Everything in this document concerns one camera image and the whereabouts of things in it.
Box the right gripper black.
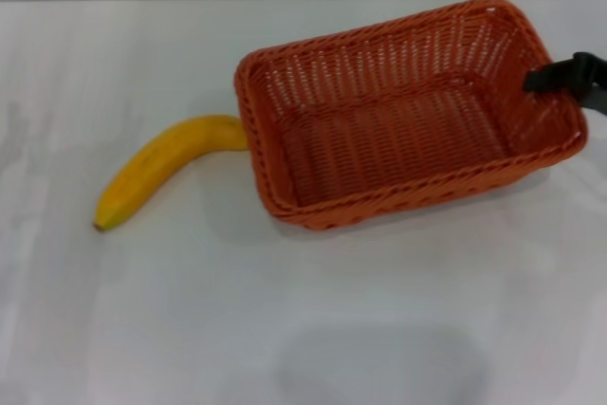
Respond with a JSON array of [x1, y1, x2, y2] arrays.
[[523, 50, 607, 118]]

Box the orange woven plastic basket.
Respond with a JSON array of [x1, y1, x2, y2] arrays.
[[233, 0, 589, 231]]

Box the yellow banana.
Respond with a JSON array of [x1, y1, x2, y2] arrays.
[[92, 113, 248, 233]]

